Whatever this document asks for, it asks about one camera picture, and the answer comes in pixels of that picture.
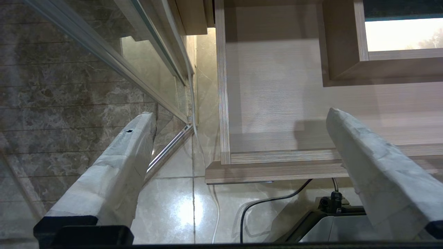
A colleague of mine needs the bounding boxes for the glass shower partition metal frame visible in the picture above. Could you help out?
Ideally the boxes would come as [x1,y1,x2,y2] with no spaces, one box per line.
[0,0,195,222]

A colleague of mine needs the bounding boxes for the black base cable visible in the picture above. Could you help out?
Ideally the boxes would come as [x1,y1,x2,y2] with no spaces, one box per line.
[239,177,344,243]

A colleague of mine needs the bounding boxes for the wooden vanity drawer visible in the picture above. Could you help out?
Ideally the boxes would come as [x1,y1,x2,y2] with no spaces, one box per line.
[204,0,443,185]

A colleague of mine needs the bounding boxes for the wooden drawer pipe cutout box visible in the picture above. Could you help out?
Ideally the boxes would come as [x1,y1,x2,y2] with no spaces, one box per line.
[317,0,443,87]

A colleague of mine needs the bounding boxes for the thin white cable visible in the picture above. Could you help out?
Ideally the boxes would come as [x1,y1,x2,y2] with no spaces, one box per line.
[163,0,220,243]

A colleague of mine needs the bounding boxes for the wooden vanity cabinet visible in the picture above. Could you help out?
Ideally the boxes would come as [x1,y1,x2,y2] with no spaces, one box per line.
[173,0,216,36]

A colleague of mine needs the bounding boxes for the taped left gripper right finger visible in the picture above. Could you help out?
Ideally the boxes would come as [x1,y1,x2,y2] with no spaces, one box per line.
[325,107,443,239]

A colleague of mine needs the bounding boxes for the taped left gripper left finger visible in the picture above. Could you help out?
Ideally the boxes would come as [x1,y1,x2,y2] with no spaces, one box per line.
[34,111,157,246]

